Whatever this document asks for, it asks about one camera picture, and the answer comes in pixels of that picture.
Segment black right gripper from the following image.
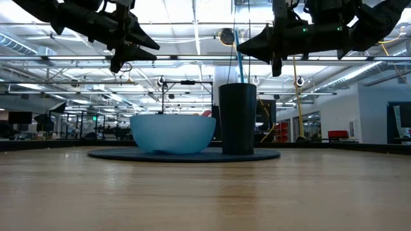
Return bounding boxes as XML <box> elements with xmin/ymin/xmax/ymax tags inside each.
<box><xmin>236</xmin><ymin>0</ymin><xmax>351</xmax><ymax>78</ymax></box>

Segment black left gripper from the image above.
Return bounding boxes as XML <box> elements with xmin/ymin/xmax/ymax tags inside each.
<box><xmin>50</xmin><ymin>0</ymin><xmax>161</xmax><ymax>74</ymax></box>

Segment light blue straw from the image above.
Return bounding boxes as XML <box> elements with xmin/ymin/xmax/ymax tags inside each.
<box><xmin>232</xmin><ymin>30</ymin><xmax>245</xmax><ymax>85</ymax></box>

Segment tall black cup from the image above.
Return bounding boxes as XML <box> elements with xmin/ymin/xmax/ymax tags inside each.
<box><xmin>218</xmin><ymin>82</ymin><xmax>258</xmax><ymax>156</ymax></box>

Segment light blue bowl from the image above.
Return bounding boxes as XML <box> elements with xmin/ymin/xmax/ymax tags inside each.
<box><xmin>129</xmin><ymin>114</ymin><xmax>217</xmax><ymax>155</ymax></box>

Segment white pillar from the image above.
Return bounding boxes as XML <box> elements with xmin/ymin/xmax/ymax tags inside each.
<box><xmin>213</xmin><ymin>65</ymin><xmax>240</xmax><ymax>107</ymax></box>

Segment dark wide cabinet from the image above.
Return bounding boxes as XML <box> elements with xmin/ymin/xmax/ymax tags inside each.
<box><xmin>256</xmin><ymin>98</ymin><xmax>277</xmax><ymax>142</ymax></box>

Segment black cabinet below pillar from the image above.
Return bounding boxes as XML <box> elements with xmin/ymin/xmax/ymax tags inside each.
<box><xmin>211</xmin><ymin>105</ymin><xmax>222</xmax><ymax>142</ymax></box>

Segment red storage bins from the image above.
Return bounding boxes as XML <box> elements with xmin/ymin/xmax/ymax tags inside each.
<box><xmin>274</xmin><ymin>121</ymin><xmax>290</xmax><ymax>143</ymax></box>

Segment round dark woven placemat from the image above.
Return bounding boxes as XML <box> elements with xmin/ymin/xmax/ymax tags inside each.
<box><xmin>87</xmin><ymin>146</ymin><xmax>281</xmax><ymax>164</ymax></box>

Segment red seat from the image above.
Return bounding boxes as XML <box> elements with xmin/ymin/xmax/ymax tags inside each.
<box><xmin>327</xmin><ymin>130</ymin><xmax>350</xmax><ymax>140</ymax></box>

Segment black monitor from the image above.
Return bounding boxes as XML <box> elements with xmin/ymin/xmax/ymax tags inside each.
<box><xmin>8</xmin><ymin>111</ymin><xmax>33</xmax><ymax>125</ymax></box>

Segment black ceiling cable reel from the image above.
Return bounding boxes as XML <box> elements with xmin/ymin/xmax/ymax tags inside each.
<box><xmin>220</xmin><ymin>28</ymin><xmax>236</xmax><ymax>46</ymax></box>

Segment black metal frame rig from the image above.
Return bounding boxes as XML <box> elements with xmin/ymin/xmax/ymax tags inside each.
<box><xmin>161</xmin><ymin>80</ymin><xmax>214</xmax><ymax>116</ymax></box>

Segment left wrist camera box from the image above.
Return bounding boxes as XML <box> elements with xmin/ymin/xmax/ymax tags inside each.
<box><xmin>64</xmin><ymin>0</ymin><xmax>104</xmax><ymax>12</ymax></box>

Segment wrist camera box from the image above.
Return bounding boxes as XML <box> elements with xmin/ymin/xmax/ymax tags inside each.
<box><xmin>304</xmin><ymin>0</ymin><xmax>359</xmax><ymax>26</ymax></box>
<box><xmin>64</xmin><ymin>0</ymin><xmax>104</xmax><ymax>12</ymax></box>

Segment yellow hanging cable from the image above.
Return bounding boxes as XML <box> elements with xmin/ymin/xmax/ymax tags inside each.
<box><xmin>292</xmin><ymin>55</ymin><xmax>308</xmax><ymax>142</ymax></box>

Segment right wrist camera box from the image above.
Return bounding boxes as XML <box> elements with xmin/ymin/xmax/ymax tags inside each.
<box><xmin>304</xmin><ymin>0</ymin><xmax>359</xmax><ymax>26</ymax></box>

